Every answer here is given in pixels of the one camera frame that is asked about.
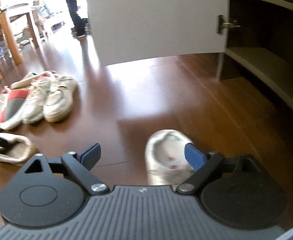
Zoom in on white cabinet door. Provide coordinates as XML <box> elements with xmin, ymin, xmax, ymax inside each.
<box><xmin>86</xmin><ymin>0</ymin><xmax>229</xmax><ymax>66</ymax></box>

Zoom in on beige quilted slipper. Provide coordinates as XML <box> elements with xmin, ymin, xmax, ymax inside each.
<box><xmin>0</xmin><ymin>133</ymin><xmax>37</xmax><ymax>166</ymax></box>
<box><xmin>10</xmin><ymin>71</ymin><xmax>53</xmax><ymax>89</ymax></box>

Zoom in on wooden table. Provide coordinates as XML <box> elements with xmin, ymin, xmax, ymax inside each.
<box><xmin>0</xmin><ymin>0</ymin><xmax>41</xmax><ymax>67</ymax></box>

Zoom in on standing person legs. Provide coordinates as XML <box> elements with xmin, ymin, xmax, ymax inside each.
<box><xmin>66</xmin><ymin>0</ymin><xmax>88</xmax><ymax>39</ymax></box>

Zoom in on white sneaker green yellow accents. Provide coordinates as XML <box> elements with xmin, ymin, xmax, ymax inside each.
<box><xmin>145</xmin><ymin>129</ymin><xmax>193</xmax><ymax>187</ymax></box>

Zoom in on metal door hinge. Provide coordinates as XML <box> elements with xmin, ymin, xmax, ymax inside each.
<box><xmin>217</xmin><ymin>15</ymin><xmax>242</xmax><ymax>35</ymax></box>

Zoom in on shoe cabinet shelf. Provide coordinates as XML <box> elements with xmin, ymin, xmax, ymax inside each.
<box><xmin>223</xmin><ymin>0</ymin><xmax>293</xmax><ymax>110</ymax></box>

